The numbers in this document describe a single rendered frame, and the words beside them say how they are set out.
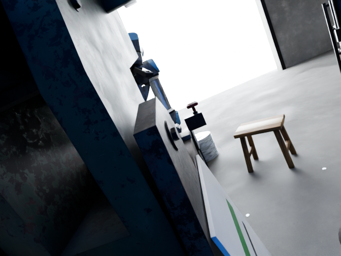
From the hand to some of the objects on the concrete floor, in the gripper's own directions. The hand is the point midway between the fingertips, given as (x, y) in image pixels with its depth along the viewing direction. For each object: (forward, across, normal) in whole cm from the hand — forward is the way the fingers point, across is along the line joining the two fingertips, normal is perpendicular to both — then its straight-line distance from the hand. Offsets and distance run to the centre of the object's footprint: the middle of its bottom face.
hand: (145, 99), depth 121 cm
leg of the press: (+88, -9, +37) cm, 96 cm away
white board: (+90, -4, +51) cm, 103 cm away
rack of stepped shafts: (+9, -249, +59) cm, 256 cm away
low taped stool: (+57, -104, +9) cm, 119 cm away
